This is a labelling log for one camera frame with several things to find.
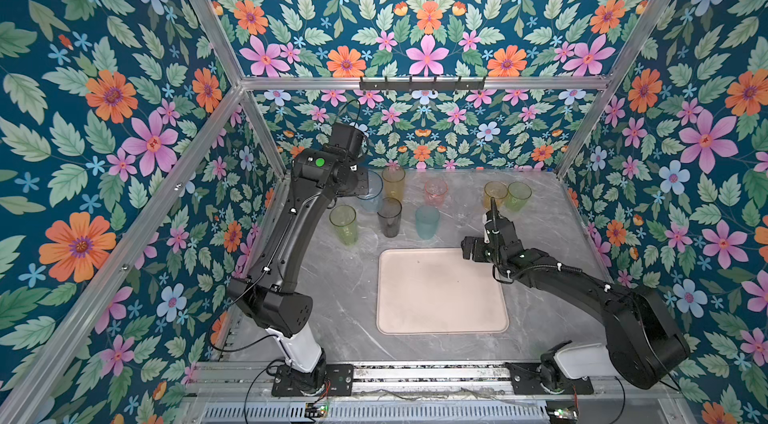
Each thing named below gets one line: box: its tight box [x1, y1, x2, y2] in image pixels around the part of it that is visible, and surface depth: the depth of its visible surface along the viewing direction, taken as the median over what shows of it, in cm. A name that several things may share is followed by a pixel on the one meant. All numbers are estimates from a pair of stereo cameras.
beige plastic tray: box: [376, 247, 509, 335], surface depth 90 cm
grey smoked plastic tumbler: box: [377, 197, 403, 238], surface depth 95 cm
